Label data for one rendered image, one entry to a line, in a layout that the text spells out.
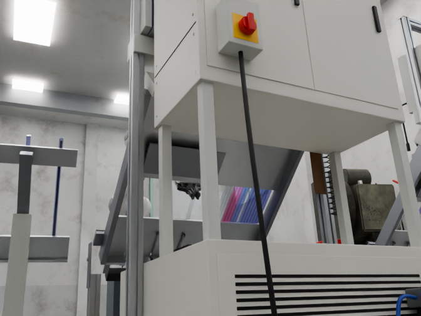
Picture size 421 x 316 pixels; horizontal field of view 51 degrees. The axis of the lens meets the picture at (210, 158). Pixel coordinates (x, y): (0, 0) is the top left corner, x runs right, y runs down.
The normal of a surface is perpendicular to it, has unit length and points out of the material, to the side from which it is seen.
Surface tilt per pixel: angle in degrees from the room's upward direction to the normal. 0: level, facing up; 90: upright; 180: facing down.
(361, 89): 90
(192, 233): 138
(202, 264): 90
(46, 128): 90
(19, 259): 90
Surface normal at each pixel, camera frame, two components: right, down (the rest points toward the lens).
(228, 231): 0.33, 0.48
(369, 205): 0.19, -0.31
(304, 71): 0.45, -0.32
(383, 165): -0.92, -0.10
